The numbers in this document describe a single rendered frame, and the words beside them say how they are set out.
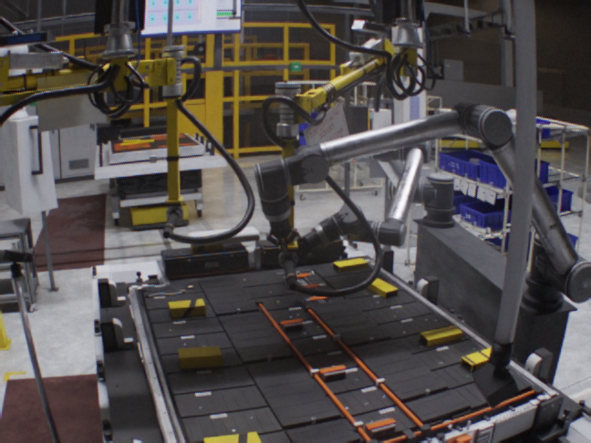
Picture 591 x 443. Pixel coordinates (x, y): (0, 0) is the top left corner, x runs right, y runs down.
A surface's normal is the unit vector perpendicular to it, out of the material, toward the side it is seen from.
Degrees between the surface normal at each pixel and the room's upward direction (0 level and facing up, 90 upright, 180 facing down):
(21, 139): 90
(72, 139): 90
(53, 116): 90
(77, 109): 90
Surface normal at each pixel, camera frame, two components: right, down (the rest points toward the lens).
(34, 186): 0.70, 0.20
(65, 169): 0.33, 0.26
